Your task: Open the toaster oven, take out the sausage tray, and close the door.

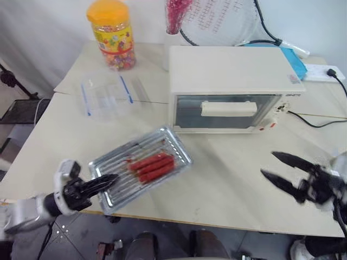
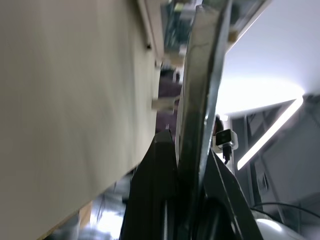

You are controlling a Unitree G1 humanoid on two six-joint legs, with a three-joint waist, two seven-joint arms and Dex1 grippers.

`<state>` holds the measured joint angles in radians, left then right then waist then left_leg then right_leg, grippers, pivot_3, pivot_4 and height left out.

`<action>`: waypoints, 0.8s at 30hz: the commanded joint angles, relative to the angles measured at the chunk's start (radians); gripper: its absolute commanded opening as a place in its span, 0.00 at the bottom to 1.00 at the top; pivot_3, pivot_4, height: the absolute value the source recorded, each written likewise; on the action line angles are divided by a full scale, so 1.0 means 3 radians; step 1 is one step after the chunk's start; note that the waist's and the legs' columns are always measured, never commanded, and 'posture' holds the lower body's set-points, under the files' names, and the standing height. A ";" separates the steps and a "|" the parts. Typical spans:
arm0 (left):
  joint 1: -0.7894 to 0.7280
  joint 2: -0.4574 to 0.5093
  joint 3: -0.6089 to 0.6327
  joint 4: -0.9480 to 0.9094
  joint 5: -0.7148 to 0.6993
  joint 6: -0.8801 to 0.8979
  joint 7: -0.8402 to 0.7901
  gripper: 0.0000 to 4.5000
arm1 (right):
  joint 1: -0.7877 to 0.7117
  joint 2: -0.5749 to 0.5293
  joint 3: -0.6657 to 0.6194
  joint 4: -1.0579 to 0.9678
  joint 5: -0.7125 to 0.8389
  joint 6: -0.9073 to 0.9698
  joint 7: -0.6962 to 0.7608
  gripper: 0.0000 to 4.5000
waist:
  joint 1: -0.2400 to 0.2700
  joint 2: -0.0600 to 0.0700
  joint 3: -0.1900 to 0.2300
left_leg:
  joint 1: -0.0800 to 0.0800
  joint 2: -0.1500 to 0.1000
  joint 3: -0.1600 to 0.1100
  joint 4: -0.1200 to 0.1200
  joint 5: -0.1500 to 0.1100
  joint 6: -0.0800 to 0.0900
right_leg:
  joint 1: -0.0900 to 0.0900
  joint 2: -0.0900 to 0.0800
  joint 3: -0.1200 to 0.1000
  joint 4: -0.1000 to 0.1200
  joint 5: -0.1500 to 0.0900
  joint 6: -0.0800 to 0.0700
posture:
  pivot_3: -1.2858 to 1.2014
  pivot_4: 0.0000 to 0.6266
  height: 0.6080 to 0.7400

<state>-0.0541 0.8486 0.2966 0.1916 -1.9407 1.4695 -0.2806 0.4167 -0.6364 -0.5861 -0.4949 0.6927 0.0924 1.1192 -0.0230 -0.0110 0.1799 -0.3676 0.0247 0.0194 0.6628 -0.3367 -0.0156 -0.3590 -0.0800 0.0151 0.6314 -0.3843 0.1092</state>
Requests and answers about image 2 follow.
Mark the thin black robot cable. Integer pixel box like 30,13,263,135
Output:
248,201,320,220

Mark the silver robot body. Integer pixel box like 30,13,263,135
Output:
253,216,311,240

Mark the black camera cable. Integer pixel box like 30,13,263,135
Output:
222,146,233,165

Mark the long ceiling light strip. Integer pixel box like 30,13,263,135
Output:
236,97,305,171

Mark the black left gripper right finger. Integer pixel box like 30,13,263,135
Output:
202,147,265,240

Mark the silver metal baking tray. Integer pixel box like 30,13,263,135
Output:
174,0,235,208

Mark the white external camera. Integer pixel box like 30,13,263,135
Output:
211,128,239,154

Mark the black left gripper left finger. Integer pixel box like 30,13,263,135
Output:
119,129,179,240

